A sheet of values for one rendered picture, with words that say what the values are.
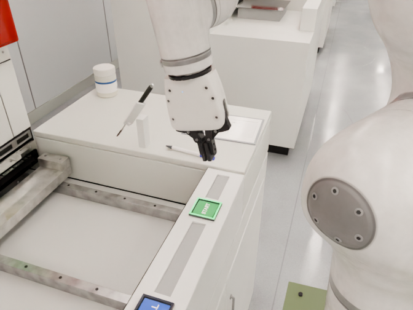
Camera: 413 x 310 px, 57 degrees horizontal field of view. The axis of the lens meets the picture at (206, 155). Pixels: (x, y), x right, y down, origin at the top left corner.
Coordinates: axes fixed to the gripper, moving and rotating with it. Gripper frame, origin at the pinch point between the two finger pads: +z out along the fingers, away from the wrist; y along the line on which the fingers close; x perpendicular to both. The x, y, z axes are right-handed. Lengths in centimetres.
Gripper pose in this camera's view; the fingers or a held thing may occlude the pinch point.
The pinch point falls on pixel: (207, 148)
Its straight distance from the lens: 71.3
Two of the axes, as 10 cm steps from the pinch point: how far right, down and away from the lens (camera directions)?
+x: 3.2, -5.2, 7.9
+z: 2.0, 8.6, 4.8
